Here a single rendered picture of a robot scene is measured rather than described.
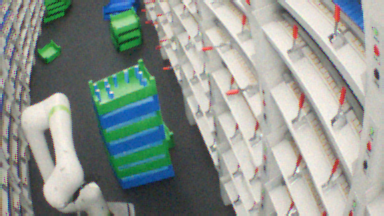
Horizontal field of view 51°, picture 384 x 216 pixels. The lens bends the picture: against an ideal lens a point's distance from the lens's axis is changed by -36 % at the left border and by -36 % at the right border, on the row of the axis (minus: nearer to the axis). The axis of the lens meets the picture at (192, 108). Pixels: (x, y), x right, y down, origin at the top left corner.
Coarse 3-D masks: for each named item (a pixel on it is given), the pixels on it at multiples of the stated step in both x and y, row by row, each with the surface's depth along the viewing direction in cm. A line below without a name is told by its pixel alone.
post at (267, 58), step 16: (256, 0) 126; (272, 0) 127; (256, 32) 137; (256, 48) 143; (272, 48) 135; (272, 64) 138; (272, 96) 143; (272, 112) 146; (272, 128) 149; (272, 160) 156; (272, 176) 160; (272, 208) 170
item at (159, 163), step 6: (108, 156) 283; (168, 156) 279; (150, 162) 277; (156, 162) 279; (162, 162) 280; (168, 162) 281; (114, 168) 273; (126, 168) 274; (132, 168) 275; (138, 168) 277; (144, 168) 278; (150, 168) 279; (156, 168) 281; (120, 174) 274; (126, 174) 276; (132, 174) 277
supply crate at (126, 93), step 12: (120, 72) 269; (132, 72) 272; (144, 72) 271; (108, 84) 269; (120, 84) 270; (132, 84) 268; (96, 96) 265; (120, 96) 252; (132, 96) 255; (144, 96) 258; (96, 108) 252; (108, 108) 253
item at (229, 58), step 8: (200, 24) 206; (208, 24) 207; (216, 24) 206; (208, 32) 207; (216, 32) 205; (216, 40) 201; (216, 48) 197; (232, 48) 193; (224, 56) 192; (232, 56) 190; (232, 64) 187; (232, 72) 184; (240, 72) 182; (248, 72) 180; (240, 80) 179; (248, 80) 178; (240, 88) 179; (248, 96) 173; (256, 96) 171; (256, 104) 168; (256, 112) 166
